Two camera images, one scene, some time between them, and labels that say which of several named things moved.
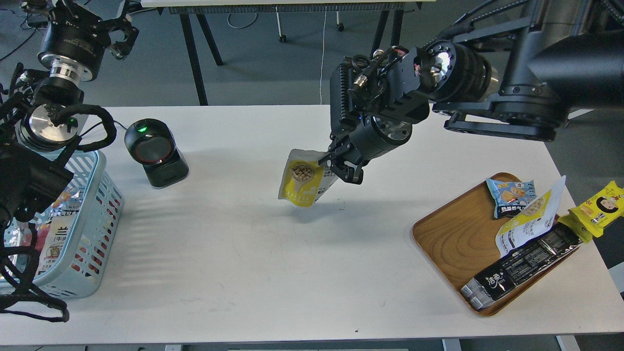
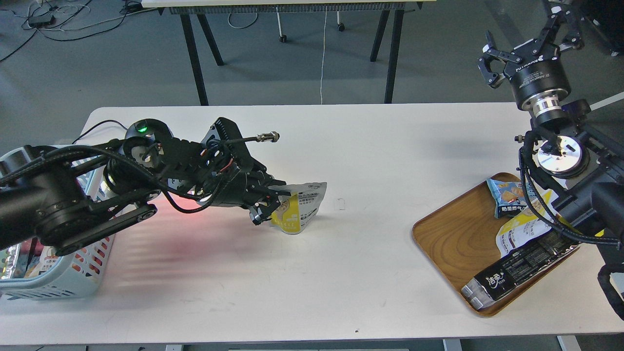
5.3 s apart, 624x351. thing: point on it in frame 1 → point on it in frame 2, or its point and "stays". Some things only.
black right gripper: [363, 137] → [529, 76]
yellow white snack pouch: [304, 180] → [296, 211]
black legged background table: [198, 7] stays
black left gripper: [75, 40] → [237, 186]
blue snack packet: [511, 198] stays
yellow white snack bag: [536, 219] stays
